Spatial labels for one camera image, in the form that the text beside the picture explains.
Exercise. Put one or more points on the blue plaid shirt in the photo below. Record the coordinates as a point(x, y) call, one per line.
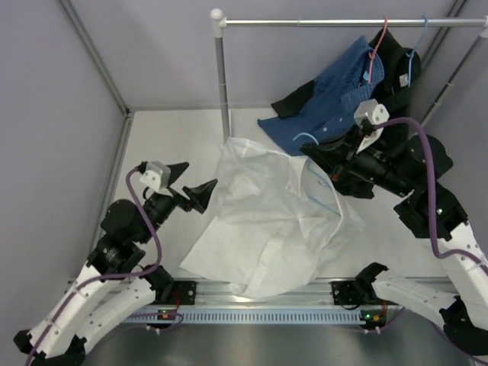
point(324, 108)

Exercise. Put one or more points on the silver clothes rack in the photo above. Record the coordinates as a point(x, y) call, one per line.
point(220, 22)

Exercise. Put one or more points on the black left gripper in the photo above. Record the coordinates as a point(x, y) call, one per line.
point(200, 196)

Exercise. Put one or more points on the white shirt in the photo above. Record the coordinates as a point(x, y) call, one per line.
point(252, 238)

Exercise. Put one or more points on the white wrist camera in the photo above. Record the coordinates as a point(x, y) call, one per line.
point(154, 175)
point(369, 116)

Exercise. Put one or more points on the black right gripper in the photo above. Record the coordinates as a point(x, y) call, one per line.
point(329, 154)

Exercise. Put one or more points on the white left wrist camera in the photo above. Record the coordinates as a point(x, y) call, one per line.
point(154, 175)

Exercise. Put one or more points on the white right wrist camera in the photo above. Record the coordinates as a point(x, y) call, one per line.
point(369, 116)

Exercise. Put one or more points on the grey slotted cable duct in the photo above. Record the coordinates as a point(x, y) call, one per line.
point(338, 316)

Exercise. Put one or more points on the blue hanger right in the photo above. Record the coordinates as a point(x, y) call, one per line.
point(414, 50)

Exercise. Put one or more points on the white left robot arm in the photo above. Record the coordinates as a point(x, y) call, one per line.
point(124, 271)

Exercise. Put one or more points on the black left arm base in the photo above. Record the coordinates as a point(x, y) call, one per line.
point(179, 293)

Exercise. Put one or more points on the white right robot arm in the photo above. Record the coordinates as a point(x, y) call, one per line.
point(429, 211)

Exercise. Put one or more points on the black striped shirt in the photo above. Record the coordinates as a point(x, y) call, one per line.
point(393, 92)

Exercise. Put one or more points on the light blue hanger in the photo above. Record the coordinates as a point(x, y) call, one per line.
point(310, 190)

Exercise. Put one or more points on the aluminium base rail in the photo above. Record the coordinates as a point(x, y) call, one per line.
point(316, 293)

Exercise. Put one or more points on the pink hanger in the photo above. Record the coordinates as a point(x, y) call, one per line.
point(373, 54)

